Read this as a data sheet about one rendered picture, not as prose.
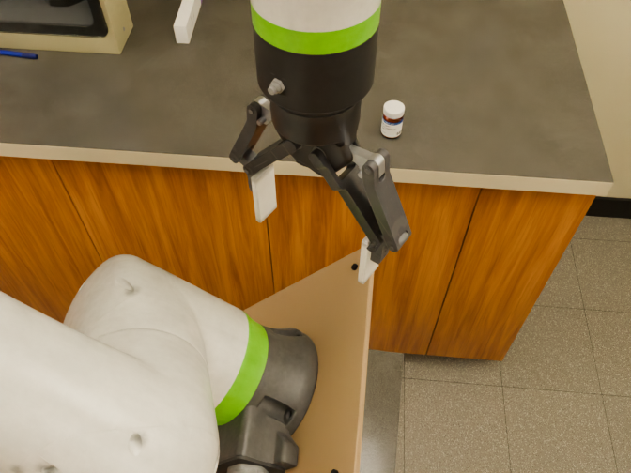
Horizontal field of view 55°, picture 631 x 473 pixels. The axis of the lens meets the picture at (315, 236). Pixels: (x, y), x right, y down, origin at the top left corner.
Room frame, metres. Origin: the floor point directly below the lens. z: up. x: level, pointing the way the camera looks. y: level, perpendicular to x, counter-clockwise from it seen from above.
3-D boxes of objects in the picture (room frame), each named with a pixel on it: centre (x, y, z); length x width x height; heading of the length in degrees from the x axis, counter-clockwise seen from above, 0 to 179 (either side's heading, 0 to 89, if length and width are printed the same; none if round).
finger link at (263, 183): (0.43, 0.05, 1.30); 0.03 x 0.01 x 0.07; 144
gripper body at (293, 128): (0.39, 0.00, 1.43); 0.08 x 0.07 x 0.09; 54
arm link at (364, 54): (0.39, 0.00, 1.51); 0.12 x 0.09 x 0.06; 144
